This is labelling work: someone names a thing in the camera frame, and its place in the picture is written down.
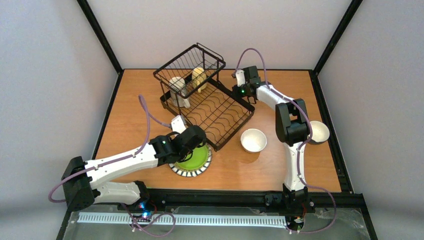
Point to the tall patterned ceramic cup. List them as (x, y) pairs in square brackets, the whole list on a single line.
[(178, 91)]

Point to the black wire dish rack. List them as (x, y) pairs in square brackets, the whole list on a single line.
[(215, 110)]

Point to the white bowl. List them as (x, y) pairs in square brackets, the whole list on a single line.
[(253, 140), (320, 132)]

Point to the yellow ceramic mug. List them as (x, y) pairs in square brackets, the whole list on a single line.
[(198, 77)]

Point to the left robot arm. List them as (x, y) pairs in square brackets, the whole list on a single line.
[(91, 182)]

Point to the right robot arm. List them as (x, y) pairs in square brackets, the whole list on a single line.
[(292, 128)]

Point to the green plate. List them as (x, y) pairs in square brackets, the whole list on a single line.
[(195, 160)]

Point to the striped plate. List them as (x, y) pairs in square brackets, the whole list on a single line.
[(190, 174)]

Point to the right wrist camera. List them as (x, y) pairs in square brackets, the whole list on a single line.
[(240, 77)]

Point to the white cable duct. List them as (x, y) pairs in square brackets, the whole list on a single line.
[(188, 220)]

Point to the black enclosure frame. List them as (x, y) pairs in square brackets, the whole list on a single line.
[(269, 200)]

